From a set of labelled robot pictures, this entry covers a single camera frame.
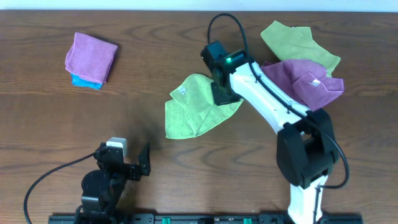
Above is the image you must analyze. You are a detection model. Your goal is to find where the folded blue cloth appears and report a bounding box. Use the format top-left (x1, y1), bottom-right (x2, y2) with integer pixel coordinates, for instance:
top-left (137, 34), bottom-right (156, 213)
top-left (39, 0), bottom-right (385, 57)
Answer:
top-left (70, 73), bottom-right (103, 90)

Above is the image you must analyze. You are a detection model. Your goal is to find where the crumpled purple cloth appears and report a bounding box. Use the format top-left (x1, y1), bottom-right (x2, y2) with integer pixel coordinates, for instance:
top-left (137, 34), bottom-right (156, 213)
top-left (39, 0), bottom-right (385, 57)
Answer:
top-left (261, 59), bottom-right (345, 111)

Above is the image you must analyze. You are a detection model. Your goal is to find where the folded purple cloth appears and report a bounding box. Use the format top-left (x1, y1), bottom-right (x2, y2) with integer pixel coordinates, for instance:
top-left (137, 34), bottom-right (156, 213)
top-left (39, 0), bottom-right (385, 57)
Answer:
top-left (65, 32), bottom-right (118, 84)

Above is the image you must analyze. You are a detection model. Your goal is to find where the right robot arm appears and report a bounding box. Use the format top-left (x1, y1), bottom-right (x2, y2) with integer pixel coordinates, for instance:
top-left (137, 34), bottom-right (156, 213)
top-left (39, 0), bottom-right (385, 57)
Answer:
top-left (200, 41), bottom-right (338, 223)

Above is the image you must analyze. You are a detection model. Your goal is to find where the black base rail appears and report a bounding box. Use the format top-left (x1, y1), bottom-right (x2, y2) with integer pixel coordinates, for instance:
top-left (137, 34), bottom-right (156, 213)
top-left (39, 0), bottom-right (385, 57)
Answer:
top-left (47, 212), bottom-right (364, 224)

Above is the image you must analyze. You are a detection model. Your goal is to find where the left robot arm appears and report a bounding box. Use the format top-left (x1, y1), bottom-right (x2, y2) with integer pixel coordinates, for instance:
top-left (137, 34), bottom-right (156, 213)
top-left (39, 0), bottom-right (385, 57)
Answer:
top-left (74, 138), bottom-right (151, 224)

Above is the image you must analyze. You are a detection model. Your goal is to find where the light green cloth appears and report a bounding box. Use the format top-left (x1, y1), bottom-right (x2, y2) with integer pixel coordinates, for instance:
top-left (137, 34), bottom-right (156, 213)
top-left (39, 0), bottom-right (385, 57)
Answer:
top-left (165, 73), bottom-right (244, 139)

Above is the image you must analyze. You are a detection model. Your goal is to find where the olive green cloth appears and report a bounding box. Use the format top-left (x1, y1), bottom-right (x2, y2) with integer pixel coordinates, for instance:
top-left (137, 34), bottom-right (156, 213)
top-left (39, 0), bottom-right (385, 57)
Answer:
top-left (261, 21), bottom-right (341, 77)

